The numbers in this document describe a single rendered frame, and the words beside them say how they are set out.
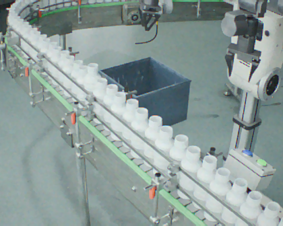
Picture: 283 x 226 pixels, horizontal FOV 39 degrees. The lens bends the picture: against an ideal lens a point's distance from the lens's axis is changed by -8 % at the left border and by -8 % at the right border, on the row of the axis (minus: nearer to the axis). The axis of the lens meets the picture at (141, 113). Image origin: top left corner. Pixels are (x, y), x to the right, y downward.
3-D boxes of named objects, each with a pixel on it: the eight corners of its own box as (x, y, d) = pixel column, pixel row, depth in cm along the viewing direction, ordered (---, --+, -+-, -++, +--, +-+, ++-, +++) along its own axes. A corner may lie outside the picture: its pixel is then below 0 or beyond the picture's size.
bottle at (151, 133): (164, 159, 136) (167, 115, 127) (160, 169, 131) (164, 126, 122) (145, 156, 137) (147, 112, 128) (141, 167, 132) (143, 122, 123)
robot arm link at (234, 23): (267, 1, 111) (245, -7, 117) (244, 1, 104) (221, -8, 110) (263, 38, 116) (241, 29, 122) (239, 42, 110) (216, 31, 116)
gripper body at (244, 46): (257, 62, 118) (262, 40, 114) (226, 53, 121) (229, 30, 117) (261, 56, 123) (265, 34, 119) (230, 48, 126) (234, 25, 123)
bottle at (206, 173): (205, 194, 121) (213, 151, 113) (215, 206, 117) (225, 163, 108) (188, 200, 119) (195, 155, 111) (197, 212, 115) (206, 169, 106)
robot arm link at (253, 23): (263, 17, 115) (248, 11, 119) (249, 18, 111) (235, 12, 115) (259, 38, 118) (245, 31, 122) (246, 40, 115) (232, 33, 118)
